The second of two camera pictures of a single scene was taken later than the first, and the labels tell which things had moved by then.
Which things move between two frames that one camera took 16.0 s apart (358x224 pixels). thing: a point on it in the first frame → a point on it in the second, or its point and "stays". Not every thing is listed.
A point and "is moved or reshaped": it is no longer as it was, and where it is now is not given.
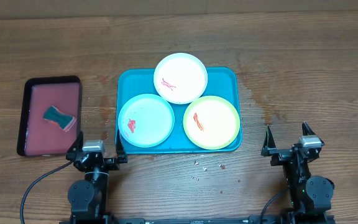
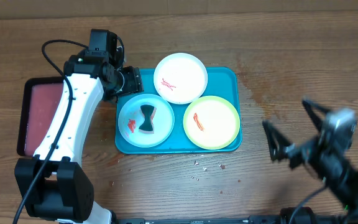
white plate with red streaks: x=180 y=78 stays
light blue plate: x=146 y=120 stays
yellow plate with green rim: x=211 y=122 stays
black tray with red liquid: x=51 y=114 stays
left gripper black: x=110 y=163 → x=133 y=83
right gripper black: x=270 y=149 → x=306 y=157
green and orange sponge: x=64 y=121 is moved or reshaped
